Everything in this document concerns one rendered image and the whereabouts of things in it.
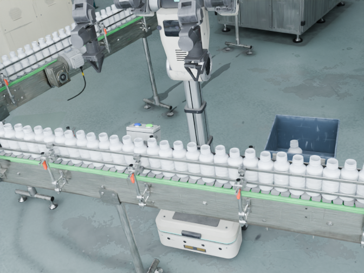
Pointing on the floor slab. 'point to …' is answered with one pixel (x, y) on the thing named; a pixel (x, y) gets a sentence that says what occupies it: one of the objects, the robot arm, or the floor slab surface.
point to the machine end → (280, 15)
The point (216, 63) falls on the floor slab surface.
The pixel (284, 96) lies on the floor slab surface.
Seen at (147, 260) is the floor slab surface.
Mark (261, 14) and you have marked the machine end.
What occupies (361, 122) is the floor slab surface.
